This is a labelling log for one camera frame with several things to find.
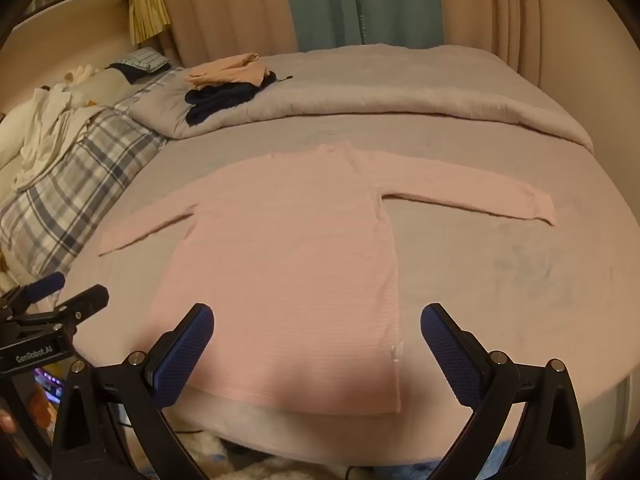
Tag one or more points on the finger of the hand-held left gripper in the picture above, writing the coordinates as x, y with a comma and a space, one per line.
47, 284
85, 300

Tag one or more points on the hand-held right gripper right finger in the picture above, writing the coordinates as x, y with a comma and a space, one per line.
450, 355

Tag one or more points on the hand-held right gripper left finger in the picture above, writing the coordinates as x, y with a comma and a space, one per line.
185, 355

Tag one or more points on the pink knit sweater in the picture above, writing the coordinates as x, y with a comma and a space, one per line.
280, 270

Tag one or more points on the white crumpled clothes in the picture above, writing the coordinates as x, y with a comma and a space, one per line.
40, 135

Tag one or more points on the plaid pillow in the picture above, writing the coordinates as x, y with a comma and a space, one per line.
65, 190

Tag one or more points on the bed with plain sheet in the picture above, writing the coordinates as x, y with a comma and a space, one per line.
500, 270

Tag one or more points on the white pillow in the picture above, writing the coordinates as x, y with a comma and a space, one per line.
105, 85

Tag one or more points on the dark navy garment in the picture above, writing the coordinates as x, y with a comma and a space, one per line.
215, 100

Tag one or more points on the blue striped pillow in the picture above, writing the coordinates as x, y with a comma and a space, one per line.
142, 60

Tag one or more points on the cream headboard shelf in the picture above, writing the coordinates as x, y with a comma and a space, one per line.
60, 35

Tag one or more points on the folded beige garment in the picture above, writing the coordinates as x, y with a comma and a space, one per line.
225, 72

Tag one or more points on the yellow fringed cloth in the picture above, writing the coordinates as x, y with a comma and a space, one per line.
147, 12

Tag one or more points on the beige curtain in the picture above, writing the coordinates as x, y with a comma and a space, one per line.
500, 5
225, 5

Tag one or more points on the teal curtain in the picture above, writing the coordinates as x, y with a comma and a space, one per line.
350, 0

